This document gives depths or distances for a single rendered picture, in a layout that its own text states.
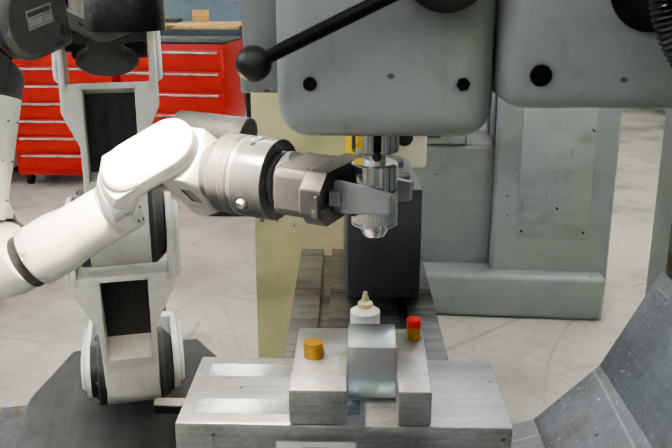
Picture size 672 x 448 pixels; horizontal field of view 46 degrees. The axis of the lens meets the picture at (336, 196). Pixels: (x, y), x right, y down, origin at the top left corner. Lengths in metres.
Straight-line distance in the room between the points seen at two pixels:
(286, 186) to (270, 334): 2.00
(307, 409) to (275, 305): 1.90
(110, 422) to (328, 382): 0.95
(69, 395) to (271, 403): 1.02
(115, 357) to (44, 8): 0.79
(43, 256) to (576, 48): 0.60
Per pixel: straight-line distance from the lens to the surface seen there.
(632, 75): 0.70
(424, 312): 1.29
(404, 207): 1.28
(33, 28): 0.99
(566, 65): 0.69
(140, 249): 1.43
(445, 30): 0.69
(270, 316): 2.76
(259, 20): 0.76
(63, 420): 1.78
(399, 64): 0.69
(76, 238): 0.93
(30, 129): 5.89
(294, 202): 0.80
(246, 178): 0.83
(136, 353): 1.60
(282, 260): 2.67
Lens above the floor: 1.45
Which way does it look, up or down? 16 degrees down
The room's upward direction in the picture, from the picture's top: straight up
